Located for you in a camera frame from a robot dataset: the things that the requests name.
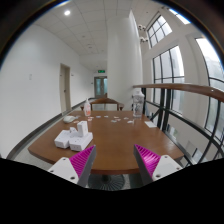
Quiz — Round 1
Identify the white power strip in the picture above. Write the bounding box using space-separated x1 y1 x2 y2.
69 132 93 151
54 130 70 149

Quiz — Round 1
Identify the white charger plug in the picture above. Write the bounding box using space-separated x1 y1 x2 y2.
77 121 88 137

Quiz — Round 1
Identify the white paper card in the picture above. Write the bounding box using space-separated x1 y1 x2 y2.
145 121 157 128

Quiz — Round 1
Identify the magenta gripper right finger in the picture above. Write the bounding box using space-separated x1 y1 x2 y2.
133 144 182 185

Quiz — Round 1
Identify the glass double door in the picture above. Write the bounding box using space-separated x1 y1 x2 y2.
94 76 107 98

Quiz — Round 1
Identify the white power strip front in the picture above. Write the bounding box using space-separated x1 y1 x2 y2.
69 132 93 151

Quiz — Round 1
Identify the black table base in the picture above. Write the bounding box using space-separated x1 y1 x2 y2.
88 174 125 191

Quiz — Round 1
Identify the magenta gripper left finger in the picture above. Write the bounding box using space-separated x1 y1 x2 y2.
49 145 96 187

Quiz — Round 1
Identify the wooden chair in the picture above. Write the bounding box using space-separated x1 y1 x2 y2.
90 98 124 111

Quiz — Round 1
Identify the white power strip left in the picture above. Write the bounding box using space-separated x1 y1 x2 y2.
54 130 70 149

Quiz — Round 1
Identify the beige door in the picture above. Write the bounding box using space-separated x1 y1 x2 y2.
59 64 71 113

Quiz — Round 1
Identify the clear plastic water jug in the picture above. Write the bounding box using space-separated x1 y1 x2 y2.
133 88 145 117

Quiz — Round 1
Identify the wooden handrail with black railing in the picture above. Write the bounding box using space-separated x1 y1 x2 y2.
132 83 224 166

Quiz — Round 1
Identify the hand sanitizer pump bottle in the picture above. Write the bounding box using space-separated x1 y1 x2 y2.
84 99 91 117

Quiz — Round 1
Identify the white round column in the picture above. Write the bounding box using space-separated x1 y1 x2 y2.
107 12 143 110

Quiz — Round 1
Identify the white cloth bundle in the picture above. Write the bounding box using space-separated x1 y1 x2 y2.
63 116 76 123

